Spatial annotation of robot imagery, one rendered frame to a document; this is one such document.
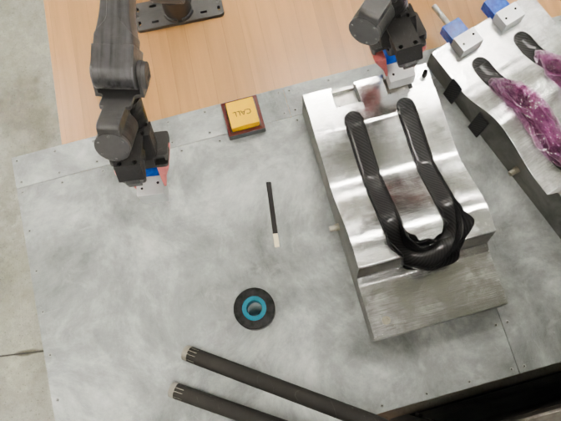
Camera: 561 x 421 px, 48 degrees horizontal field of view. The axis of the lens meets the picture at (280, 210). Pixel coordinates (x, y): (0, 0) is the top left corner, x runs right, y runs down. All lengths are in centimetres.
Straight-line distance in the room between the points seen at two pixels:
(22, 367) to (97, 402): 94
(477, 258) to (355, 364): 31
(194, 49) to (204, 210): 37
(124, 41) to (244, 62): 46
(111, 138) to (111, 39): 15
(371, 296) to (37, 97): 160
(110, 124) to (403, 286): 61
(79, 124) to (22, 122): 101
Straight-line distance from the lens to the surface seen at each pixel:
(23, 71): 252
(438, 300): 123
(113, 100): 104
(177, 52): 147
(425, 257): 123
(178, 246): 131
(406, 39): 111
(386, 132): 127
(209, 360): 123
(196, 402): 124
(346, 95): 132
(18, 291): 227
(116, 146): 102
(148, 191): 119
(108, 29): 104
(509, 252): 135
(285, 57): 143
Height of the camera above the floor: 206
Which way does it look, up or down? 75 degrees down
